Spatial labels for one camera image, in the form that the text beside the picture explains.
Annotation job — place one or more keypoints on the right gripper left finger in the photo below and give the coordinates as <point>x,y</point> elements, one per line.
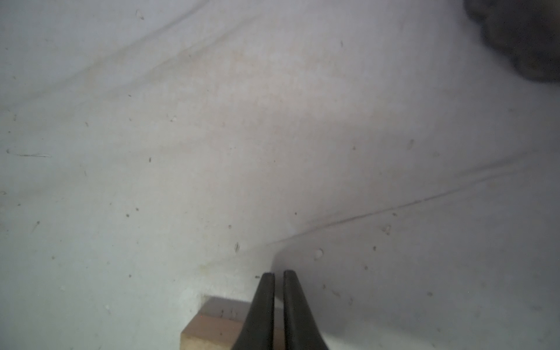
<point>257,332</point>

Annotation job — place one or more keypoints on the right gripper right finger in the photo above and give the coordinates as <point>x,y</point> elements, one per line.
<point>300,329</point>

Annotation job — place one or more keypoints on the dark ribbed vase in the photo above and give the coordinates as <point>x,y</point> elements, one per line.
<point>526,31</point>

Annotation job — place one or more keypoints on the wooden rectangular block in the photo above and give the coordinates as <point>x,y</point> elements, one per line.
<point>218,324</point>

